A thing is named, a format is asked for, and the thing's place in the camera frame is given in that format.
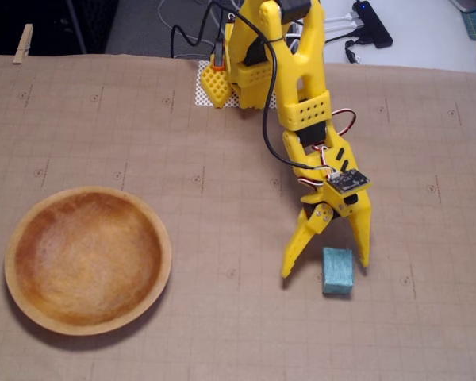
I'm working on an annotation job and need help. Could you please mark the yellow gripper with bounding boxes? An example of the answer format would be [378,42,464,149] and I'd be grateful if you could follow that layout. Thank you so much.
[281,137,372,279]

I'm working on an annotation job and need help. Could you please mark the blue block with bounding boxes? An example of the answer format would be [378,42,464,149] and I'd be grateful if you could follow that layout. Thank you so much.
[321,246,355,297]

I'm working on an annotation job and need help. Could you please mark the yellow lattice robot base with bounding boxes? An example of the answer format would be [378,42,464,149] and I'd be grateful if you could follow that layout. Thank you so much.
[200,59,279,110]

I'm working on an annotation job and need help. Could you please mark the round wooden bowl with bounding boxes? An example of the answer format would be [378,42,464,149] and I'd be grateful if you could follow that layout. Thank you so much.
[3,186,173,337]

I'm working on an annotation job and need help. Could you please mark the white perforated pad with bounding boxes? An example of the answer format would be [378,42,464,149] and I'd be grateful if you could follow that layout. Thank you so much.
[194,60,278,110]

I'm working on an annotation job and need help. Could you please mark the brown grid paper mat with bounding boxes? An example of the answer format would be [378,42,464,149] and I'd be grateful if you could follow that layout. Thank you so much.
[0,53,476,381]

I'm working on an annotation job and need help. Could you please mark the black USB hub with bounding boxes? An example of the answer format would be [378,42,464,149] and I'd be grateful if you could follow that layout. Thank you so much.
[351,0,394,50]

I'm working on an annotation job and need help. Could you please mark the black furniture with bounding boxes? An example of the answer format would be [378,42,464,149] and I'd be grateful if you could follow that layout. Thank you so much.
[0,0,118,56]

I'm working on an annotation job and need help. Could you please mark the wooden clothespin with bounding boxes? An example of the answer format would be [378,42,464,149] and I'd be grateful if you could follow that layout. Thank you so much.
[12,23,34,65]

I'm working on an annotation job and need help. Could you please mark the black camera circuit board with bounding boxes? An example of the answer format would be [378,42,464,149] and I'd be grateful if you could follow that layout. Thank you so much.
[325,168,372,196]

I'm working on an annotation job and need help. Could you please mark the red white black servo wires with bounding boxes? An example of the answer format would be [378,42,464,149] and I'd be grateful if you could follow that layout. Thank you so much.
[298,108,359,188]

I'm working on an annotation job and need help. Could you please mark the black camera cable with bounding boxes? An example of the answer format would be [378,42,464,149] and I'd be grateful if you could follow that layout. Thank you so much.
[228,10,335,172]

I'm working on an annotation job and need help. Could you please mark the black USB cable with plug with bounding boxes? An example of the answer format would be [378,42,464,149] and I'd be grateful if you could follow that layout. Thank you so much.
[324,33,363,65]

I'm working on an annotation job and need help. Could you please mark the white USB cable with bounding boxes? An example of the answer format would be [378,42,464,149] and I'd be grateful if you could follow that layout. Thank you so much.
[324,21,361,37]
[324,13,358,24]

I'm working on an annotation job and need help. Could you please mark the black cable with orange plug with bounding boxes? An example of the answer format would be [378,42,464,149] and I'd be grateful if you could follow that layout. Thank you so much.
[170,0,239,71]

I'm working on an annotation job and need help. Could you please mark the thin white floor cable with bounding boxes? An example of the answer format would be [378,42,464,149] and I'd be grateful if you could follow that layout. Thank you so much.
[156,0,213,60]

